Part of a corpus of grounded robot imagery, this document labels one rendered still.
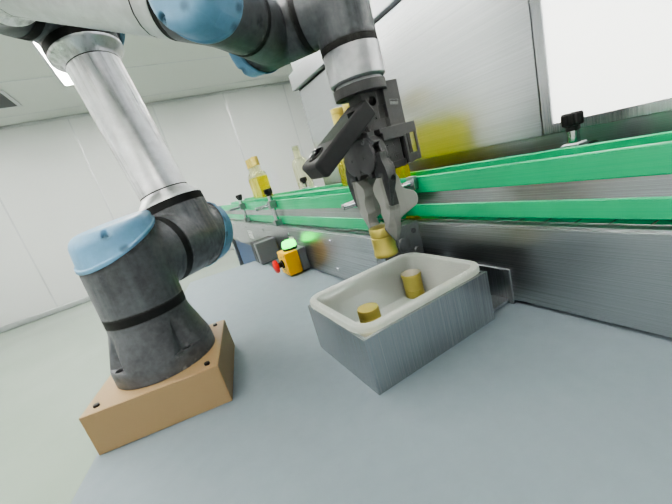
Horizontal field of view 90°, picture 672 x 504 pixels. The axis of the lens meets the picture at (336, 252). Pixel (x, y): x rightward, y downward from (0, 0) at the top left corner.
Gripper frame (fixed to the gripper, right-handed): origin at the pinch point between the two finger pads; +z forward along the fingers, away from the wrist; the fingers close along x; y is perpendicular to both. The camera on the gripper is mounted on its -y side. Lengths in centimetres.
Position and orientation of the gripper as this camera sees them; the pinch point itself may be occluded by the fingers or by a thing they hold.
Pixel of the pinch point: (381, 231)
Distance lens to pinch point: 49.6
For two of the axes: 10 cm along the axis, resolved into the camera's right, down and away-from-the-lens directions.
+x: -4.9, -1.0, 8.7
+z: 2.7, 9.3, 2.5
